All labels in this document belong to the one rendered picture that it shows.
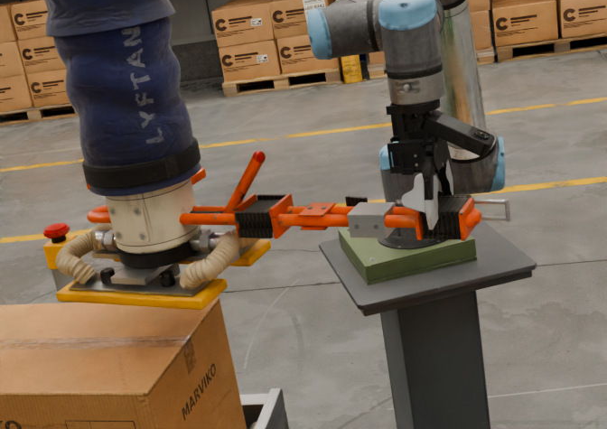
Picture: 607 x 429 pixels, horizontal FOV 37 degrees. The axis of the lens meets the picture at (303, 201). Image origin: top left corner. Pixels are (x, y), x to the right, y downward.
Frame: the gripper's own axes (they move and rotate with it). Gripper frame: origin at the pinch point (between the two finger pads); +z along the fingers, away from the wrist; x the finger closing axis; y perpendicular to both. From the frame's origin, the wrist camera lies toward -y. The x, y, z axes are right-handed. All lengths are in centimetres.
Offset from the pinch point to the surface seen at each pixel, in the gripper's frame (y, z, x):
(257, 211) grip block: 33.0, -2.3, 5.4
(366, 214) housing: 12.7, -1.2, 3.6
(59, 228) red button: 118, 18, -32
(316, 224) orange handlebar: 22.4, 0.7, 3.8
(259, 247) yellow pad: 43.1, 11.2, -9.1
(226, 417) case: 59, 52, -7
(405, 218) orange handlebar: 5.8, -0.5, 3.1
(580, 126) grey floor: 61, 121, -472
